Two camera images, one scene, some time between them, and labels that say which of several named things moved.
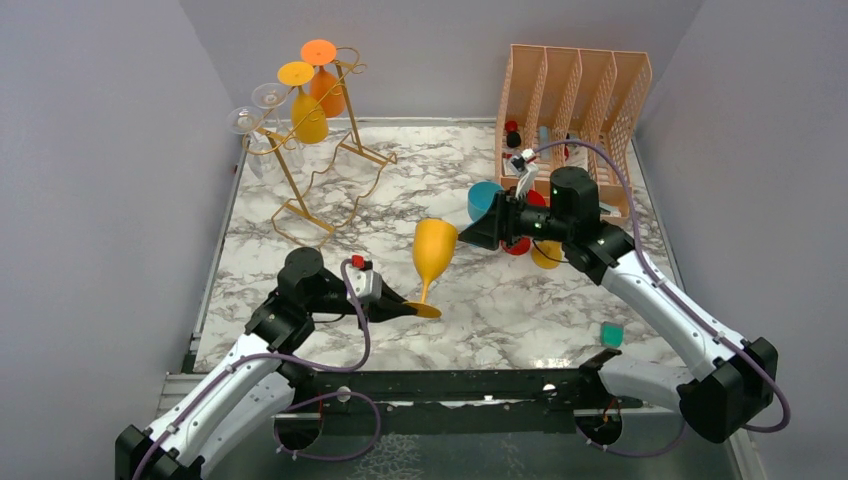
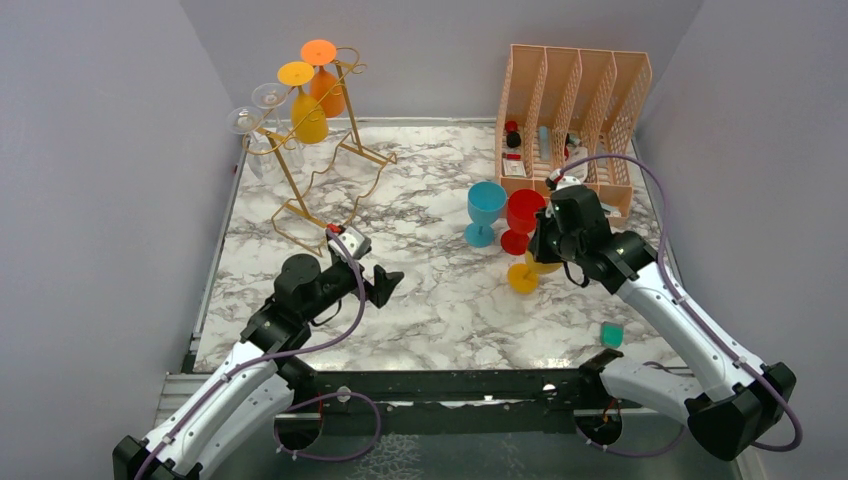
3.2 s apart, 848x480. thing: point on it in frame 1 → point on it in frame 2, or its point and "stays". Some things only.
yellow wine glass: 434,244 → 524,278
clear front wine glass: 243,120 stays
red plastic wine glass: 521,245 stays
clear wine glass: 272,96 stays
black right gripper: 497,224 → 545,218
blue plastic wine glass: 479,197 stays
